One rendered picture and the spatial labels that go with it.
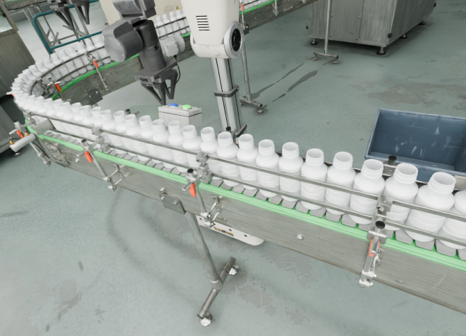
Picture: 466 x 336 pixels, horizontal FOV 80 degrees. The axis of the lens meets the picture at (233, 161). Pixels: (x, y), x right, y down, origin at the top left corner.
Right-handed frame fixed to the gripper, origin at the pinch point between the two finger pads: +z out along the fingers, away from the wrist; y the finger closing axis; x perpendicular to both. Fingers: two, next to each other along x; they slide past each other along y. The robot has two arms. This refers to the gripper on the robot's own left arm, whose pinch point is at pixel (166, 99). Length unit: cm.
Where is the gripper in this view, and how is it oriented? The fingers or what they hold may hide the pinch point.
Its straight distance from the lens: 80.2
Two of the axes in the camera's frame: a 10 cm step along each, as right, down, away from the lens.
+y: 4.7, -6.2, 6.2
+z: 1.5, 7.5, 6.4
